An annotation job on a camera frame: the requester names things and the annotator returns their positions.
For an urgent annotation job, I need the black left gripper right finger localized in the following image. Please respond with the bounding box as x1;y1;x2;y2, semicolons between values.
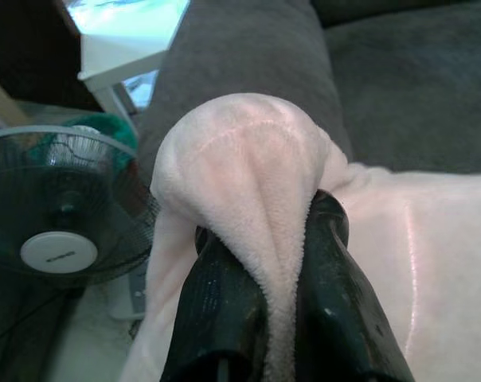
294;189;416;382

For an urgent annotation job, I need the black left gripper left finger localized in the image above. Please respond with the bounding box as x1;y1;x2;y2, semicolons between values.
160;226;273;382

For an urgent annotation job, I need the pink plush pillow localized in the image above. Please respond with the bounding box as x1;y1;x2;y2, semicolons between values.
124;92;481;382

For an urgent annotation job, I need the black and white floor fan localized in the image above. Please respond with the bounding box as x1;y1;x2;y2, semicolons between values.
0;125;162;322

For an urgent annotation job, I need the dark grey fabric sofa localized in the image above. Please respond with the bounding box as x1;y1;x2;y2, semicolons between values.
136;0;481;176

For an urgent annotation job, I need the teal basket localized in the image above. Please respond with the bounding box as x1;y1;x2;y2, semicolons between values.
29;113;140;172

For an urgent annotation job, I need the white side table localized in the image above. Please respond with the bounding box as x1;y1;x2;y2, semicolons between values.
76;0;190;136

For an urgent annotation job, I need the dark wooden cabinet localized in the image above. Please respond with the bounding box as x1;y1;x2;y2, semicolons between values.
0;0;106;112

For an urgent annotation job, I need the black fan power cable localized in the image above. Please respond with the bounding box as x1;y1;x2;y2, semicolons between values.
0;286;86;347

